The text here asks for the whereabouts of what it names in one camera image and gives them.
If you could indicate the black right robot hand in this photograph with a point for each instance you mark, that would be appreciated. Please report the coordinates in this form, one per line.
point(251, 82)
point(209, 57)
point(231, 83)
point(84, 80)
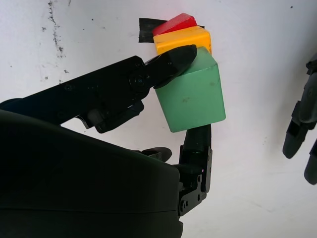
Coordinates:
point(86, 178)

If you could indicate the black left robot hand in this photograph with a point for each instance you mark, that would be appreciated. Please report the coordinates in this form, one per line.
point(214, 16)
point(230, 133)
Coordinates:
point(302, 119)

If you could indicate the green wooden block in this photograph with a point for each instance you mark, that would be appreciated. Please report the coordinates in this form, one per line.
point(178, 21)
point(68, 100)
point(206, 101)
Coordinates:
point(193, 99)

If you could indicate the yellow wooden block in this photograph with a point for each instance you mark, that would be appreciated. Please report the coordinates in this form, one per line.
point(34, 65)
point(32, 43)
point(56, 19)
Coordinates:
point(183, 38)

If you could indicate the red wooden block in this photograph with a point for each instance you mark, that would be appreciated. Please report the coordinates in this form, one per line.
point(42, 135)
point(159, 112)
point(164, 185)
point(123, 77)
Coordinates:
point(178, 23)

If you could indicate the black tape strip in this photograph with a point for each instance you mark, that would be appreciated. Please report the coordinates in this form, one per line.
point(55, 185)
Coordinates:
point(146, 29)

